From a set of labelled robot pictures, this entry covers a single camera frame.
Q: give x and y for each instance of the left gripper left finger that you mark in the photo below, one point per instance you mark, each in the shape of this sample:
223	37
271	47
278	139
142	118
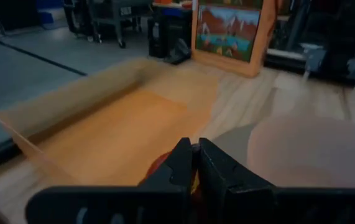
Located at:
152	205

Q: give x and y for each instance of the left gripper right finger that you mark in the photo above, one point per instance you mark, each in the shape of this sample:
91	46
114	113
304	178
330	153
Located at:
233	199

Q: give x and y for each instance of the red yellow apple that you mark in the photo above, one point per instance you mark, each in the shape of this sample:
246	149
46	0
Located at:
158	168

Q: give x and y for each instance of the pink bowl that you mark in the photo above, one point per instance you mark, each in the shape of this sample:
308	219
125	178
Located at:
314	152

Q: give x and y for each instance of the colourful cereal box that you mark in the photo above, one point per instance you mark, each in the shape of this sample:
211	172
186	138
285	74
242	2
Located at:
227	34

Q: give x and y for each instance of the grey round placemat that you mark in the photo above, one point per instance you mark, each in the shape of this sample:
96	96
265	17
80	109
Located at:
236	143

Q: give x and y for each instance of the black bag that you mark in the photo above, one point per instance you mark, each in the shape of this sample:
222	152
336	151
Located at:
180	53

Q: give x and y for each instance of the metal cart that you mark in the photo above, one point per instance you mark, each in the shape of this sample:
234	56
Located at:
112	18

